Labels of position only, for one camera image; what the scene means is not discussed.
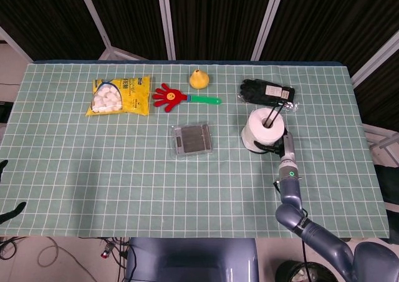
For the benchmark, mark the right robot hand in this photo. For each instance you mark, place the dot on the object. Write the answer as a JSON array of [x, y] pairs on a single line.
[[288, 148]]

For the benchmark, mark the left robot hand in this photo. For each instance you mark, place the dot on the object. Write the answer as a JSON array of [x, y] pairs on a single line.
[[14, 210]]

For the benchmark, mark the white toilet paper roll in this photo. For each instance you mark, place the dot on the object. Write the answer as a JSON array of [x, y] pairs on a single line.
[[255, 129]]

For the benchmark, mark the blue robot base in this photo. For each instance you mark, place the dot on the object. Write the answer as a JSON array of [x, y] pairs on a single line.
[[193, 257]]

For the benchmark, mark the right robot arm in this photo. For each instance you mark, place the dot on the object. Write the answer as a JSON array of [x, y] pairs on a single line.
[[290, 194]]

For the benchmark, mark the red hand clapper toy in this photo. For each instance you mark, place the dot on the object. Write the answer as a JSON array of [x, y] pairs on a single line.
[[170, 97]]

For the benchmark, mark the packaged black gloves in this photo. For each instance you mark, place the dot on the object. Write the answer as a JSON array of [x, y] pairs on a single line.
[[258, 91]]

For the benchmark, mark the scale in clear case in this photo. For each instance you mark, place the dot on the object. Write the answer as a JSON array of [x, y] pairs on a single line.
[[193, 138]]

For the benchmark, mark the black floor device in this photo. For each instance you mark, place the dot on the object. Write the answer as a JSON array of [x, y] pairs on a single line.
[[4, 112]]

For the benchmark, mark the red-tipped connector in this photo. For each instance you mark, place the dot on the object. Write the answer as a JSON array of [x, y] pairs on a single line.
[[105, 253]]

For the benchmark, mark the yellow pear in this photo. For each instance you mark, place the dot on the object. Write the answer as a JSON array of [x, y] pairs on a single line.
[[199, 80]]

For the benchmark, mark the black trash bin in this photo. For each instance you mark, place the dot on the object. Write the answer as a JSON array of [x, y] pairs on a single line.
[[285, 272]]

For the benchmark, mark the dark folding partition screen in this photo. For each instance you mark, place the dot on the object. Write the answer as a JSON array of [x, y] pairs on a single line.
[[218, 20]]

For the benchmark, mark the yellow marshmallow bag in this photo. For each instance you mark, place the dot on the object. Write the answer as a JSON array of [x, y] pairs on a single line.
[[134, 95]]

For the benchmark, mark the white metal frame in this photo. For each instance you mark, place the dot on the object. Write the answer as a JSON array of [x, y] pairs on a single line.
[[381, 143]]

